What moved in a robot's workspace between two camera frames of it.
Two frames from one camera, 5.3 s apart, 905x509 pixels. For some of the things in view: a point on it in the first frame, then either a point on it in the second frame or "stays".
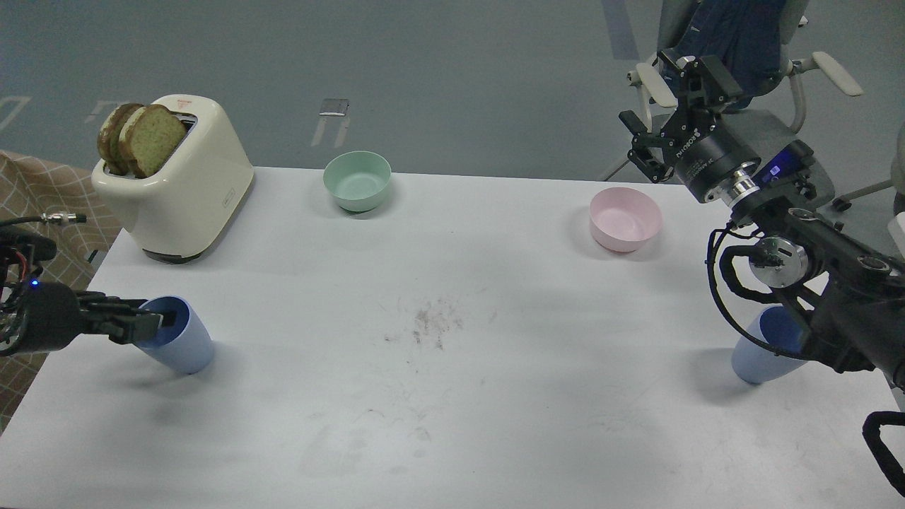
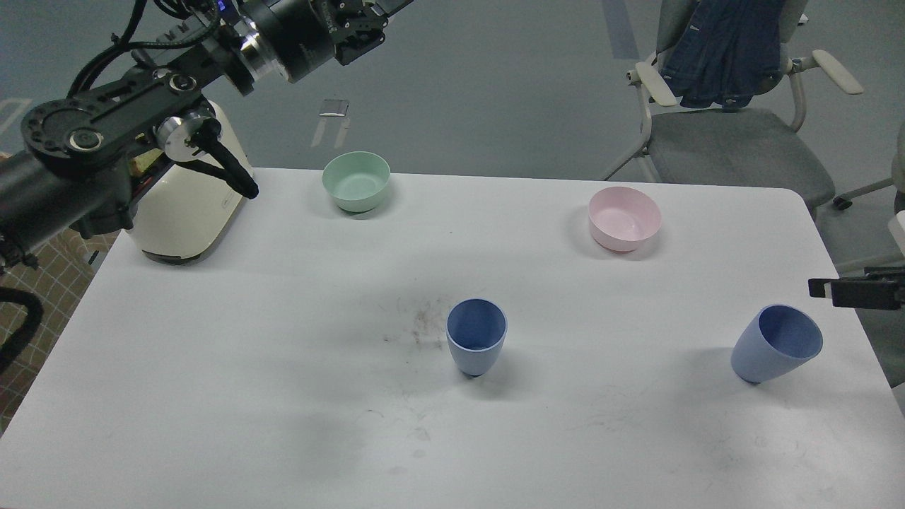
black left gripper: (51, 317) to (294, 36)
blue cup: (186, 348) to (476, 328)
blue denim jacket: (746, 35) stays
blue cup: (775, 326) stays
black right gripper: (705, 158) to (816, 286)
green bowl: (358, 179) stays
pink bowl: (621, 218) stays
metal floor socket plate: (334, 107) stays
